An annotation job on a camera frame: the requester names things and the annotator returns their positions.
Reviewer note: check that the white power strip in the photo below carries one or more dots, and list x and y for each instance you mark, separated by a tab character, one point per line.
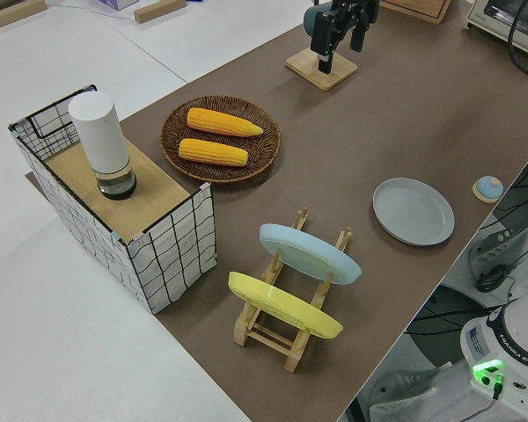
497	246

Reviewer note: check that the white cylindrical bottle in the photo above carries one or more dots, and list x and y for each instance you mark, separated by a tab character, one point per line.
101	136

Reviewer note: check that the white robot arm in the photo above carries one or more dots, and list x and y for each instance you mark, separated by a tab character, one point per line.
523	334

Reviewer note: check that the light blue plate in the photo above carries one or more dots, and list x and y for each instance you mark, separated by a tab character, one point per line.
308	250

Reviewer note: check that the dark teal mug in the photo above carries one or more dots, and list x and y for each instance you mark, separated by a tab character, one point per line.
309	19

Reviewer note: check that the brown wicker basket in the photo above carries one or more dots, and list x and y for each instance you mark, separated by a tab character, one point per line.
220	173

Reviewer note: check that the wooden bread box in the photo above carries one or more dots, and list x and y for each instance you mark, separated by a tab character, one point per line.
418	9

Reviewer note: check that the blue service bell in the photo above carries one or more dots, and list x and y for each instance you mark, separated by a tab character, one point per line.
488	186

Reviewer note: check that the yellow corn cob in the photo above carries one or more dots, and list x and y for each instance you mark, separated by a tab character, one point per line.
211	151
220	121

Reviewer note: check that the white toaster oven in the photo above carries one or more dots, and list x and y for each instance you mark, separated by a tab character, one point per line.
488	17

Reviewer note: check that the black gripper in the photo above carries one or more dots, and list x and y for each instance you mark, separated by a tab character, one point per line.
356	6

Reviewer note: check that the wooden mug tree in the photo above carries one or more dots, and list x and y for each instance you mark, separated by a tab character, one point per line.
308	66

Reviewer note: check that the brown table mat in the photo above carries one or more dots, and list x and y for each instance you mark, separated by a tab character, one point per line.
334	140

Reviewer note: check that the gray plate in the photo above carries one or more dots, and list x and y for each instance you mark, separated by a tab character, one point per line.
411	211

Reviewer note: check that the purple tissue box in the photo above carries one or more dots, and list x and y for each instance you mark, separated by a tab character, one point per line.
116	3

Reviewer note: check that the wooden plate rack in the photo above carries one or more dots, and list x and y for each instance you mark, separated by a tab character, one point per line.
268	336

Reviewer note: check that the black power plug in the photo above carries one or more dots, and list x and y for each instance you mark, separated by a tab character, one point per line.
490	280

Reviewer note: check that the yellow plate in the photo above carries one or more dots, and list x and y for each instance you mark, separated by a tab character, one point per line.
281	303

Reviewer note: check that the wooden block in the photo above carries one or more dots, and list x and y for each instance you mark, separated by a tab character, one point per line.
158	9
13	13

